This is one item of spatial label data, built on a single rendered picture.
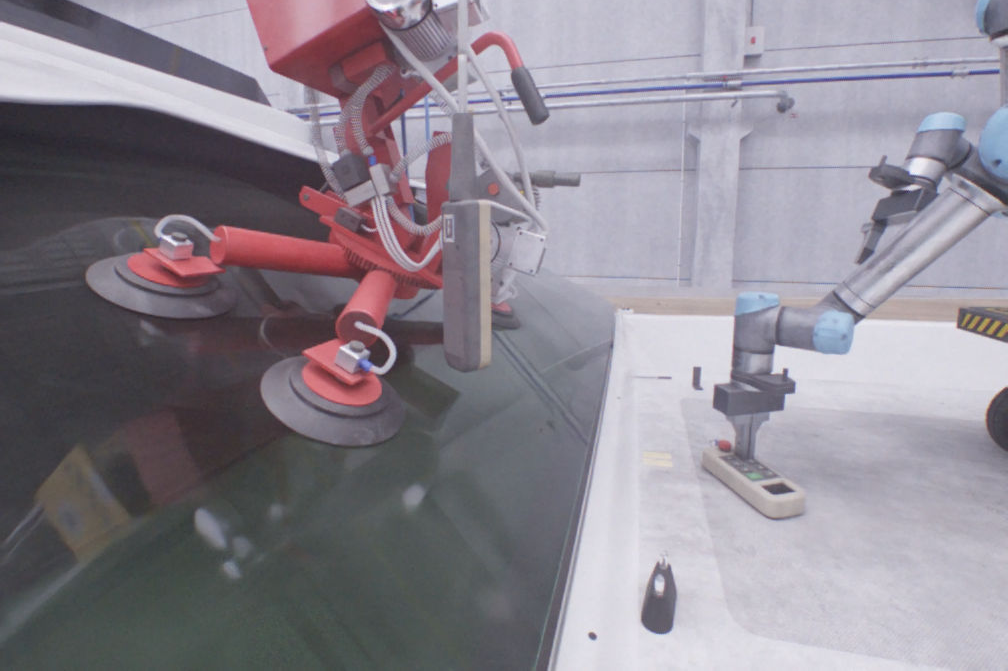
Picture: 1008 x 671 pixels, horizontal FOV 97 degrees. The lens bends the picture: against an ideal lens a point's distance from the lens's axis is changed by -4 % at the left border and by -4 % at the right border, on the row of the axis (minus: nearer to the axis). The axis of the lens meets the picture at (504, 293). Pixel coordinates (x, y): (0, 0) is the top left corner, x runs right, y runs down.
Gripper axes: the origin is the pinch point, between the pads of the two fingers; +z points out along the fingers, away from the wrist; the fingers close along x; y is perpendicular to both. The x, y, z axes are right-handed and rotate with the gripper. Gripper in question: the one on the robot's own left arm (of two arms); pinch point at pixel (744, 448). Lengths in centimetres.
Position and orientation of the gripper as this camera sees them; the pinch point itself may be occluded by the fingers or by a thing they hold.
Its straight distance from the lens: 109.0
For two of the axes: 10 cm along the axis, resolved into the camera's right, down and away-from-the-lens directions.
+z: 0.0, 9.9, 1.4
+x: -9.8, 0.3, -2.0
